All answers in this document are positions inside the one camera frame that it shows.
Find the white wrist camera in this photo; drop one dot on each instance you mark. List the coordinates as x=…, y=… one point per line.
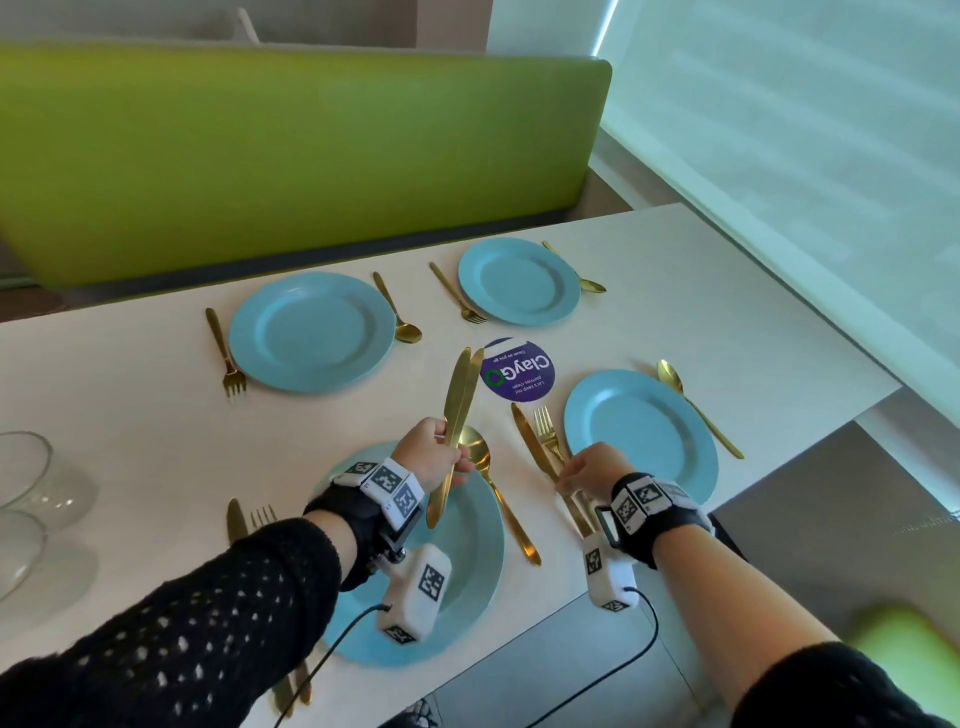
x=607, y=577
x=416, y=592

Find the green padded bench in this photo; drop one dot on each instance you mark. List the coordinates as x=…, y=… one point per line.
x=915, y=660
x=300, y=150

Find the white chair back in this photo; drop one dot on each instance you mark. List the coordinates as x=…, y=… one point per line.
x=244, y=28

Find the black wristband with markers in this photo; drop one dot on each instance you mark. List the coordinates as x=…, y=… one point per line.
x=360, y=517
x=660, y=525

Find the black left wristband with markers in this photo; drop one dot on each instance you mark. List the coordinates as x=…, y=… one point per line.
x=360, y=517

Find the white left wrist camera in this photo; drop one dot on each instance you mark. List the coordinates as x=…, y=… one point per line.
x=416, y=592

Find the green framed mesh partition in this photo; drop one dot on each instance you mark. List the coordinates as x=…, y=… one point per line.
x=15, y=283

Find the black right wristband with markers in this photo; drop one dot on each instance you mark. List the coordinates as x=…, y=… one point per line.
x=660, y=525

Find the person's right forearm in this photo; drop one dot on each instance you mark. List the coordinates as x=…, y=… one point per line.
x=750, y=622

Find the person's right hand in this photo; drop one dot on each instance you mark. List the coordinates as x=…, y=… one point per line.
x=600, y=469

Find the pile of gold cutlery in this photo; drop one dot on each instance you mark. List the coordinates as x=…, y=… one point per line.
x=454, y=390
x=536, y=450

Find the clear drinking glass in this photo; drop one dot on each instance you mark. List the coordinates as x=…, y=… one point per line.
x=37, y=472
x=19, y=547

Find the person's black sandal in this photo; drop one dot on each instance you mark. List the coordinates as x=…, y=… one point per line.
x=416, y=714

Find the round purple sticker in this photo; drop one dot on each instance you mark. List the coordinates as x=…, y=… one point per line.
x=517, y=371

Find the person's left hand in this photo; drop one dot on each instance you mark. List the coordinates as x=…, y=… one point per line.
x=427, y=454

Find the white window blind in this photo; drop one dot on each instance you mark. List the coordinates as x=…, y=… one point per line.
x=787, y=150

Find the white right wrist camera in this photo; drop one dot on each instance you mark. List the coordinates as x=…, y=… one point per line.
x=607, y=577

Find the light blue plate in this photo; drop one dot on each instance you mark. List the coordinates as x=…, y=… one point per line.
x=519, y=281
x=472, y=540
x=311, y=334
x=645, y=427

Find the person's left forearm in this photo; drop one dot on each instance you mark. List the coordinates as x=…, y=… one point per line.
x=187, y=615

